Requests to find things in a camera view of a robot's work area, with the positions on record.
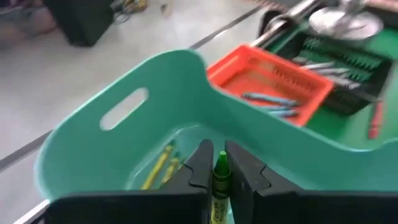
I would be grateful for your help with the black plastic basket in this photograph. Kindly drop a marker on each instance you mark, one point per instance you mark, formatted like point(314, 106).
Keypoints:
point(348, 102)

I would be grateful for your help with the black table frame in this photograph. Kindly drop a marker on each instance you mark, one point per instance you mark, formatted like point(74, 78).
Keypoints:
point(280, 25)

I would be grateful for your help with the green table mat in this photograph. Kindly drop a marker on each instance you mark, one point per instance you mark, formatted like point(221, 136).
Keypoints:
point(342, 130)

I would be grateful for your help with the blue crayons in orange basket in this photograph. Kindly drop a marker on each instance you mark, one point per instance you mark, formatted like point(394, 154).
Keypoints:
point(270, 99)

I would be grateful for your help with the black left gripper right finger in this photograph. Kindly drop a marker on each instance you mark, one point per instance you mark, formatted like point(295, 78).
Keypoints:
point(295, 208)

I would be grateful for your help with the blue crayon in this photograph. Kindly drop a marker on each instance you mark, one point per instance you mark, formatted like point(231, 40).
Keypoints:
point(283, 113)

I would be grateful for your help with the large teal plastic bin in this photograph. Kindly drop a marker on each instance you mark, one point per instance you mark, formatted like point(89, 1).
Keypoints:
point(174, 102)

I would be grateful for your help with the orange plastic basket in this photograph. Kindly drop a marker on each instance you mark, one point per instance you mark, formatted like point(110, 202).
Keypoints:
point(248, 71)

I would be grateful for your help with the white crayon teal tip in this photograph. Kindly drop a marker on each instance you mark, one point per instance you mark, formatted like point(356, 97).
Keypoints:
point(318, 65)

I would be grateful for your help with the red-orange crayon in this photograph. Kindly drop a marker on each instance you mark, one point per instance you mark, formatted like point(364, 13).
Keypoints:
point(375, 121)

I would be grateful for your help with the green crayon yellow-green wrapper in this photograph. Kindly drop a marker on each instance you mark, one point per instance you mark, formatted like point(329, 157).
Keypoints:
point(221, 186)

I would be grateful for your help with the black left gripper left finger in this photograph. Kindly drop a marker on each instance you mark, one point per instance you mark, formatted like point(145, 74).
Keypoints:
point(140, 208)

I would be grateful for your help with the black floor box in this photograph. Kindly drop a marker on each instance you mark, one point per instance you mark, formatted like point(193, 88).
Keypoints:
point(81, 21)

